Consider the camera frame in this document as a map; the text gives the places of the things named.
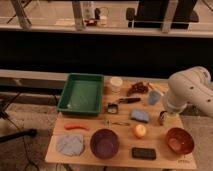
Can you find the dark red grape bunch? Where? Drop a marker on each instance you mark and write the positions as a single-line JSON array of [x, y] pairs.
[[139, 87]]

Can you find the small black square container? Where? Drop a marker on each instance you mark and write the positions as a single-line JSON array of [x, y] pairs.
[[112, 108]]

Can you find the orange bowl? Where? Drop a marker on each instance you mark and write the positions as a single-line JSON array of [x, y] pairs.
[[179, 141]]

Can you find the blue sponge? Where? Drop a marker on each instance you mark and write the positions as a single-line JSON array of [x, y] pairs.
[[140, 116]]

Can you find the yellow red apple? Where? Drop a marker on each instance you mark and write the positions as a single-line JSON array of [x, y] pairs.
[[139, 131]]

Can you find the white plastic cup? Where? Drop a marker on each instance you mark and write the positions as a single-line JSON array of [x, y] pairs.
[[116, 84]]

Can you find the blue folded cloth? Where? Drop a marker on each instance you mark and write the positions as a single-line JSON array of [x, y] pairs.
[[70, 145]]

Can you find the black eraser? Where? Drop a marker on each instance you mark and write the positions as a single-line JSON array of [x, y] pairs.
[[144, 153]]

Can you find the purple bowl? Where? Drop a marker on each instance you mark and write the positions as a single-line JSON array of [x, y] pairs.
[[104, 144]]

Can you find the black office chair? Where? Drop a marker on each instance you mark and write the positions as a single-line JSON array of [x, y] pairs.
[[151, 13]]

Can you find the orange carrot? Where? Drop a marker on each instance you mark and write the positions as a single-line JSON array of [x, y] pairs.
[[73, 126]]

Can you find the black handled tool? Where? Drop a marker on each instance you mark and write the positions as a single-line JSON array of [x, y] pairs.
[[128, 100]]

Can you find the small metal can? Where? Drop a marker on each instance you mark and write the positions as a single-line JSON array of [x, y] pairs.
[[162, 116]]

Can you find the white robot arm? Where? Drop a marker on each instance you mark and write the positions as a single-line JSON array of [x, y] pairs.
[[190, 85]]

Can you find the green plastic tray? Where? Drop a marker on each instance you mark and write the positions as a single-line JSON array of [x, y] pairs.
[[82, 95]]

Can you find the light blue plastic cup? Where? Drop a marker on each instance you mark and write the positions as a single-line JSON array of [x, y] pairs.
[[154, 97]]

